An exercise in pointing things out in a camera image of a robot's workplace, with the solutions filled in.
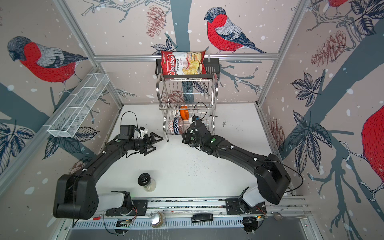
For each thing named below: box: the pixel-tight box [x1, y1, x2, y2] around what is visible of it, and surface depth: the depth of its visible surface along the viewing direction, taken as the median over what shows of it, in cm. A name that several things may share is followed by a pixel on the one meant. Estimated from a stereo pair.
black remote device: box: [191, 213, 214, 223], surface depth 70 cm
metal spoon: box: [273, 212, 308, 221], surface depth 72 cm
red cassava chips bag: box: [161, 50, 207, 76], surface depth 90 cm
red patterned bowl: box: [168, 117, 176, 135], surface depth 93 cm
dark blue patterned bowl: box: [173, 117, 180, 135], surface depth 92 cm
